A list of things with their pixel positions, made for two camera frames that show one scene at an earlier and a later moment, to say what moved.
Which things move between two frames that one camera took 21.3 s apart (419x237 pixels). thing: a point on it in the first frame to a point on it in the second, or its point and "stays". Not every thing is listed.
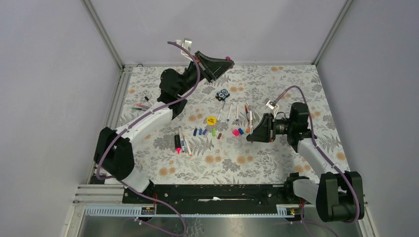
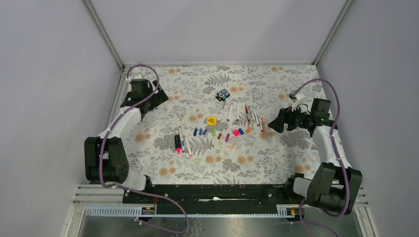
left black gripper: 210,67 to 159,98
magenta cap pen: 251,121 to 261,128
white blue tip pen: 229,113 stays
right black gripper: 261,133 to 285,116
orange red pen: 246,109 stays
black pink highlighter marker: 178,144 stays
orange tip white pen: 188,146 stays
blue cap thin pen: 221,110 stays
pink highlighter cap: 235,132 stays
